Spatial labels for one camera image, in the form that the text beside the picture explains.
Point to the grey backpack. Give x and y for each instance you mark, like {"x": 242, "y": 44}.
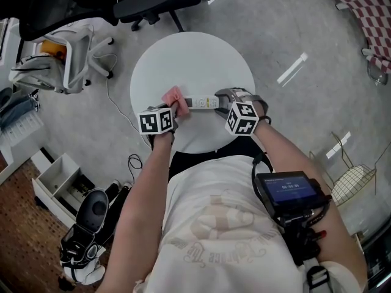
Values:
{"x": 39, "y": 73}

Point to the black and white camera bag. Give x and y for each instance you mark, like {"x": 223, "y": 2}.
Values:
{"x": 79, "y": 249}

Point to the black office chair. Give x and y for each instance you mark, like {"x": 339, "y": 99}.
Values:
{"x": 91, "y": 2}

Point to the grey helmet-shaped device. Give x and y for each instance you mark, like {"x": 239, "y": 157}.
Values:
{"x": 93, "y": 209}

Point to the brown woven rug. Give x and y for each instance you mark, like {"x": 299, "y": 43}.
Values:
{"x": 27, "y": 240}

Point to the white printed t-shirt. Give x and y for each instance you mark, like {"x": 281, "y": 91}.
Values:
{"x": 223, "y": 224}

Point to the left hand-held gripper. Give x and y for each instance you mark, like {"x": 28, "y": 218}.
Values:
{"x": 154, "y": 121}

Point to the red white checkered cloth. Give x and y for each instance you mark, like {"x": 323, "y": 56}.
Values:
{"x": 371, "y": 20}

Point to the pink cloth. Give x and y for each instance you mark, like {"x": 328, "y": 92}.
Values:
{"x": 176, "y": 98}

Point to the white open shelf box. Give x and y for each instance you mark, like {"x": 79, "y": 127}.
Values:
{"x": 56, "y": 183}

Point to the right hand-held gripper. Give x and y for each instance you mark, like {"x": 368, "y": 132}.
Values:
{"x": 242, "y": 117}

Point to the blue jeans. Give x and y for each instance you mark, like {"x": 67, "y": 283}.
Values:
{"x": 15, "y": 105}

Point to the yellow bag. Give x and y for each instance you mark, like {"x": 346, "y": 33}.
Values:
{"x": 53, "y": 48}

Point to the person's right forearm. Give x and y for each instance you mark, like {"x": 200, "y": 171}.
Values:
{"x": 305, "y": 163}

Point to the white office chair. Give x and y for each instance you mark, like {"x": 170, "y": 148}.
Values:
{"x": 81, "y": 50}

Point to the white remote control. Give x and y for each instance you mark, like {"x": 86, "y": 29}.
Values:
{"x": 200, "y": 102}

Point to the person's left forearm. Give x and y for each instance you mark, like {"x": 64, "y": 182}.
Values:
{"x": 143, "y": 188}

